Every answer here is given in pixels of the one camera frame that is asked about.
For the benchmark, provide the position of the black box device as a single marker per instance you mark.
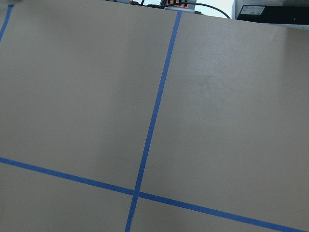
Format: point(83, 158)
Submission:
point(298, 15)

